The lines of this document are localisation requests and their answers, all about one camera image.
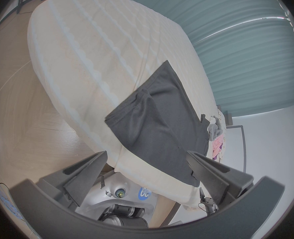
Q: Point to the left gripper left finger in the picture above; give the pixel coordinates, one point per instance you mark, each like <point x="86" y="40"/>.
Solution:
<point x="79" y="178"/>

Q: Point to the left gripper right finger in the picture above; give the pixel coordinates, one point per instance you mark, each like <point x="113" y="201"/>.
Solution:
<point x="216" y="180"/>

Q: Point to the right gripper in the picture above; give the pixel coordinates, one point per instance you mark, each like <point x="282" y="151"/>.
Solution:
<point x="210" y="205"/>

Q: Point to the black T-shirt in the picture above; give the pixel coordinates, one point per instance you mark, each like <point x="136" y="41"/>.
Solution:
<point x="156" y="128"/>

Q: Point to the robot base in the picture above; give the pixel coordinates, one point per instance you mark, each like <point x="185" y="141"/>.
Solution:
<point x="127" y="188"/>

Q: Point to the purple garment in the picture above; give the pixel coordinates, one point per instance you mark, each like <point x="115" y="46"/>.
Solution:
<point x="217" y="154"/>

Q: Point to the pink garment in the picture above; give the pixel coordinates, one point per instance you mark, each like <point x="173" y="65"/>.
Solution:
<point x="216" y="147"/>

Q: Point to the white printed pillow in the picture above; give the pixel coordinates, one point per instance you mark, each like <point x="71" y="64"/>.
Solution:
<point x="224" y="138"/>

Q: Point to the grey garment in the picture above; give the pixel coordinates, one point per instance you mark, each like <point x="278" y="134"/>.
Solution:
<point x="214" y="132"/>

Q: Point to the blue-green curtain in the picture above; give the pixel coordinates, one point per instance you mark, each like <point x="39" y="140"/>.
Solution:
<point x="211" y="9"/>
<point x="256" y="71"/>

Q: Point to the bed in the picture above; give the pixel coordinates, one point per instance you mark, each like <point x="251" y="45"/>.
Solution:
<point x="87" y="58"/>

